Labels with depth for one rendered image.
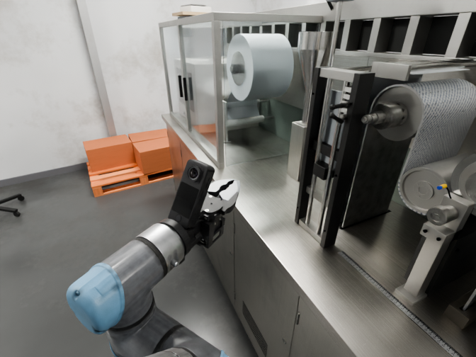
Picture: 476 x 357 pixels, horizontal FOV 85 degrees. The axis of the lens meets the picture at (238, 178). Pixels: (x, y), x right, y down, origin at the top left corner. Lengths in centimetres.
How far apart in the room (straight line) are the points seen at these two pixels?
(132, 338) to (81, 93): 339
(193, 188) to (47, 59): 329
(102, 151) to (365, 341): 308
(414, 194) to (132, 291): 70
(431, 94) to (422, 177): 20
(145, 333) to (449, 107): 82
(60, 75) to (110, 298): 338
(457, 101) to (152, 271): 81
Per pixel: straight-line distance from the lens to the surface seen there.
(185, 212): 45
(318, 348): 94
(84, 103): 371
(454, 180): 76
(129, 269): 39
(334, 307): 79
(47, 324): 212
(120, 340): 46
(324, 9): 152
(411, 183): 82
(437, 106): 82
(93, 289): 38
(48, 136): 379
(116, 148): 338
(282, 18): 138
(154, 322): 45
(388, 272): 94
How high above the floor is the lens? 152
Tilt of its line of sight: 29 degrees down
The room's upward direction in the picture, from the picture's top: straight up
